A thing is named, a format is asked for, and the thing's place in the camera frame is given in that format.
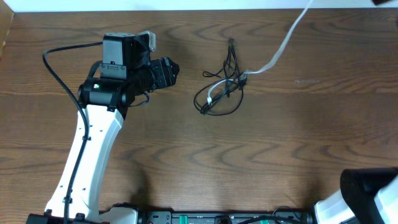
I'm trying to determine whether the black USB cable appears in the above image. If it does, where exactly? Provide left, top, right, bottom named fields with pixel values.
left=193, top=37, right=248, bottom=116

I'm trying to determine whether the white USB cable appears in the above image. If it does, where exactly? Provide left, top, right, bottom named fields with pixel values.
left=206, top=0, right=315, bottom=105

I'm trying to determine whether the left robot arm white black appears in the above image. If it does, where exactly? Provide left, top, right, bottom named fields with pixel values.
left=27, top=30, right=179, bottom=223

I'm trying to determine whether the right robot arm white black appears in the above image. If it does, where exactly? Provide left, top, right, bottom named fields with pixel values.
left=303, top=167, right=397, bottom=224

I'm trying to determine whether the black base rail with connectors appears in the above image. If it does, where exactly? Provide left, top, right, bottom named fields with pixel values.
left=26, top=203, right=317, bottom=224

